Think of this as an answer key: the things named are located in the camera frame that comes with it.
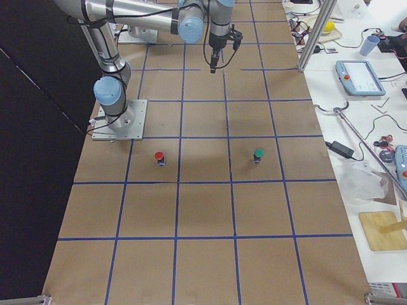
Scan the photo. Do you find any aluminium frame post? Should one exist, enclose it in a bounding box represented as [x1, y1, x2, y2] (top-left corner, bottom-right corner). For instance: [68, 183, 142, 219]
[298, 0, 337, 72]

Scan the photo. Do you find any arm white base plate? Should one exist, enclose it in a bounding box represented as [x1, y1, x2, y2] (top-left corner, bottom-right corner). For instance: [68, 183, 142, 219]
[91, 99, 148, 140]
[118, 25, 158, 44]

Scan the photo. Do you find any red push button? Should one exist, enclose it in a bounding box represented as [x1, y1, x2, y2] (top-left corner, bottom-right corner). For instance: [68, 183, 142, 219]
[154, 151, 165, 166]

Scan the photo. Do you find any wooden cutting board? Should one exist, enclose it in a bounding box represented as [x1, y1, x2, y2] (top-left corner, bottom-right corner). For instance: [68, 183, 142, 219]
[359, 211, 406, 252]

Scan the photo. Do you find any black power adapter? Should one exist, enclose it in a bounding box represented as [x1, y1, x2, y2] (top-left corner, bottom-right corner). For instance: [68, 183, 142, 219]
[329, 141, 354, 159]

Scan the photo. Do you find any yellow fruit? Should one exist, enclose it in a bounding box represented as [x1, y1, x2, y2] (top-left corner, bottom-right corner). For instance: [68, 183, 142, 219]
[323, 21, 336, 33]

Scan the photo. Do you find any clear plastic bag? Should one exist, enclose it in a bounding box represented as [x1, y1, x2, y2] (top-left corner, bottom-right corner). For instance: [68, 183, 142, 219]
[334, 160, 390, 205]

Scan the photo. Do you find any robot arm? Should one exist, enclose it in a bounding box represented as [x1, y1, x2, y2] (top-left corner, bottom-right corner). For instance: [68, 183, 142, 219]
[56, 1, 242, 140]

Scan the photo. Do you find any green push button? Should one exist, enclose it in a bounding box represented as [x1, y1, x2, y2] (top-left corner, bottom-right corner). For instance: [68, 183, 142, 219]
[253, 149, 264, 164]

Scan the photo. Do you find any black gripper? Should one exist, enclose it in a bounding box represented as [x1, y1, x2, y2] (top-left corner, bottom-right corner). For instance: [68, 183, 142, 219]
[209, 27, 242, 74]

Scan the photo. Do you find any blue teach pendant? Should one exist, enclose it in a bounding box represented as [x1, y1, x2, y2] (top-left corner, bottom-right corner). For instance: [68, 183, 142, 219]
[335, 60, 386, 97]
[394, 145, 407, 190]

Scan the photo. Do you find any light blue plastic cup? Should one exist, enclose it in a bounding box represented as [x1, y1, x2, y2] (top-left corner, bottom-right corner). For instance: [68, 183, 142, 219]
[359, 35, 380, 56]

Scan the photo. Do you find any metal cane rod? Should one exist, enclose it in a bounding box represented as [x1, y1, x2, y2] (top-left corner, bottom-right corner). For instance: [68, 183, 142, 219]
[314, 101, 407, 194]

